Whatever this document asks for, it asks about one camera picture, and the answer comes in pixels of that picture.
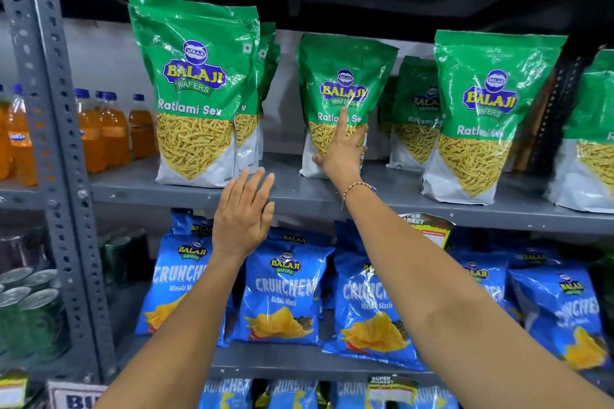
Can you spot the person's right hand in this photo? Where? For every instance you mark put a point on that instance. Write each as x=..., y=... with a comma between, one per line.
x=341, y=159

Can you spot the person's left hand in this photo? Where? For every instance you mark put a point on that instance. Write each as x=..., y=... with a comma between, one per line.
x=242, y=224

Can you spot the person's right thumb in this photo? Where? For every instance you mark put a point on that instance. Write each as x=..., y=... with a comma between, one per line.
x=318, y=158

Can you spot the person's left middle finger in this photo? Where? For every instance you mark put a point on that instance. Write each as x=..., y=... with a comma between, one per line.
x=255, y=188

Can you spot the person's left little finger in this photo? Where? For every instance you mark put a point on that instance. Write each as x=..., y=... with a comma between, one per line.
x=226, y=198

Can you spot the person's left thumb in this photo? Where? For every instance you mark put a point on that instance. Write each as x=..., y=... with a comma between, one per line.
x=269, y=217

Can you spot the green snack packet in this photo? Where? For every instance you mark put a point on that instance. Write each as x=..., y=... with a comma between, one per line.
x=343, y=73

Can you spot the person's left forearm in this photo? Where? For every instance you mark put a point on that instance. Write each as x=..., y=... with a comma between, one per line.
x=177, y=341

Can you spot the person's right forearm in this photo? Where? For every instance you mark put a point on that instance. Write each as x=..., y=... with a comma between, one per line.
x=446, y=298

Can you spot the row of blue chips packets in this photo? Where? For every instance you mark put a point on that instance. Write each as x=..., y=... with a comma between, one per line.
x=283, y=298
x=223, y=394

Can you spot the row of green packets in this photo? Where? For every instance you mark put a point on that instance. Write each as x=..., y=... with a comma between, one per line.
x=194, y=87

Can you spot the green and yellow shelf label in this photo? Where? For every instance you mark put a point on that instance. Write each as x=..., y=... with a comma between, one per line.
x=391, y=392
x=429, y=229

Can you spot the row of orange drink bottles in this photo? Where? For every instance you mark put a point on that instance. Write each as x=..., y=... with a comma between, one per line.
x=91, y=135

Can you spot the grey metal shelf rack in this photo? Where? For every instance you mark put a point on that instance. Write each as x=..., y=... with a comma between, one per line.
x=62, y=145

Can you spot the group of green drink cans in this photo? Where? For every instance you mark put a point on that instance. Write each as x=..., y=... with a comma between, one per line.
x=33, y=317

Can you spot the white shelf label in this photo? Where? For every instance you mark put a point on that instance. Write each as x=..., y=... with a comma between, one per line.
x=72, y=398

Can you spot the small yellow shelf tag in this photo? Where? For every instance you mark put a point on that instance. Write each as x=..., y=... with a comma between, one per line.
x=12, y=392

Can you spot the dark perforated metal post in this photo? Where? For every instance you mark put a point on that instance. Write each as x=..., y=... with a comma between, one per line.
x=556, y=111

